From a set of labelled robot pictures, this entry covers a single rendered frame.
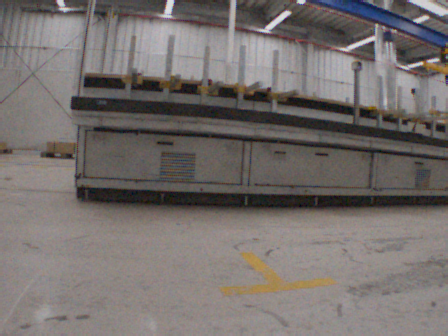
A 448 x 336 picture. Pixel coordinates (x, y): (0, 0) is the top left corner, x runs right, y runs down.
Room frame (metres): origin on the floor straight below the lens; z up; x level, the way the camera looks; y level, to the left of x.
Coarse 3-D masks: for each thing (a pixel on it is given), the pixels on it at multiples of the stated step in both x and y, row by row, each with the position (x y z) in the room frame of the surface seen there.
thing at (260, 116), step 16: (128, 96) 1.99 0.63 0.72; (144, 112) 2.01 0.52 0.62; (160, 112) 2.03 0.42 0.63; (176, 112) 2.06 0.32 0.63; (192, 112) 2.09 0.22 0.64; (208, 112) 2.12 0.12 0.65; (224, 112) 2.14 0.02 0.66; (240, 112) 2.17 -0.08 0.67; (256, 112) 2.20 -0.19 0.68; (272, 112) 2.24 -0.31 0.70; (320, 128) 2.34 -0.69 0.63; (336, 128) 2.38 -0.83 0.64; (352, 128) 2.42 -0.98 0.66; (368, 128) 2.47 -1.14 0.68; (432, 144) 2.70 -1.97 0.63
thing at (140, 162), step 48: (96, 96) 2.14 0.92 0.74; (144, 96) 2.24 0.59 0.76; (192, 96) 2.33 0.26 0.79; (96, 144) 2.18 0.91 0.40; (144, 144) 2.28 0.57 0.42; (192, 144) 2.37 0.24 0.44; (240, 144) 2.46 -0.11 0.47; (288, 144) 2.57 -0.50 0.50; (96, 192) 2.18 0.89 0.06; (144, 192) 2.27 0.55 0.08; (192, 192) 2.37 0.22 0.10; (240, 192) 2.44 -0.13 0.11; (288, 192) 2.54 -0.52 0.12; (336, 192) 2.67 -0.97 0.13; (384, 192) 2.82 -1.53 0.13; (432, 192) 3.03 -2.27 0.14
